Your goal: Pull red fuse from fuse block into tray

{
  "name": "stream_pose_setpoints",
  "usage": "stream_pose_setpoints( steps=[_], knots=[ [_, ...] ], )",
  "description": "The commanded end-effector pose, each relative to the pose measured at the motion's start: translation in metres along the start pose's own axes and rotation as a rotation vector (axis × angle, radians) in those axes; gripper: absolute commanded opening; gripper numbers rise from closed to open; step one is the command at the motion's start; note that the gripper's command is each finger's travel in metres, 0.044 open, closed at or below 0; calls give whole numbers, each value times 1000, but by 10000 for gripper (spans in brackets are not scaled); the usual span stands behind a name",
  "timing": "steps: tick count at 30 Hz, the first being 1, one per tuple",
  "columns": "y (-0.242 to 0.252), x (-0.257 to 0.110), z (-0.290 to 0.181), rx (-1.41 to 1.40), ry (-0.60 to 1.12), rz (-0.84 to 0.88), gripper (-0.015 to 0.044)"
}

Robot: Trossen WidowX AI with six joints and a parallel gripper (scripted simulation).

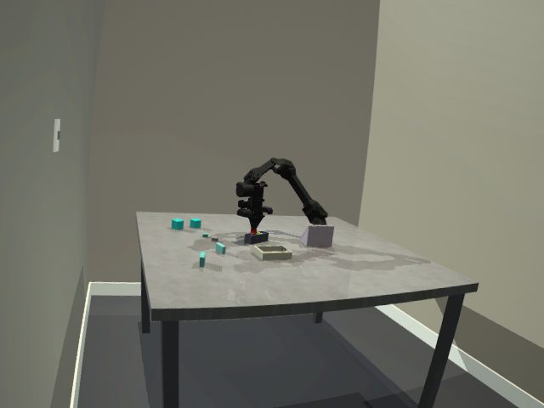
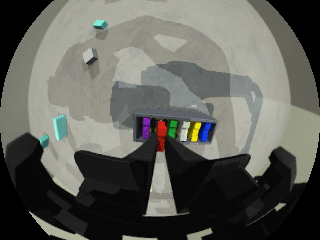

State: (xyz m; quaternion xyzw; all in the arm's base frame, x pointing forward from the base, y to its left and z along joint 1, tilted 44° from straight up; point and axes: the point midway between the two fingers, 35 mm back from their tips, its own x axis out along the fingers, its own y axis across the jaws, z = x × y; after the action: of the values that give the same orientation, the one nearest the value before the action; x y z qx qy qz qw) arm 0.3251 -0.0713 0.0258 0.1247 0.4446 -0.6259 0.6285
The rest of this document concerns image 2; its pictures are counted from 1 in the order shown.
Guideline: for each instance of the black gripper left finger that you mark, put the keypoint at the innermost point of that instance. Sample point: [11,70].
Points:
[132,171]

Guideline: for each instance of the small cyan block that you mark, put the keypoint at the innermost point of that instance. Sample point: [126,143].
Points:
[100,24]

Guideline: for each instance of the red fuse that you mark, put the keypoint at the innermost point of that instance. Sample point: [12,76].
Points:
[161,133]

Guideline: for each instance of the green fuse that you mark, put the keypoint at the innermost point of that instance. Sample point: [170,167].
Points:
[172,125]

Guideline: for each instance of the teal rectangular block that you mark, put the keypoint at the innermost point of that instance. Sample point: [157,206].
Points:
[44,141]
[60,125]

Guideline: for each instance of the small white block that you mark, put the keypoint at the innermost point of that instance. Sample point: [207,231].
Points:
[89,56]

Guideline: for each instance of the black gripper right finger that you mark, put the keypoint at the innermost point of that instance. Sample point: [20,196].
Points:
[190,173]

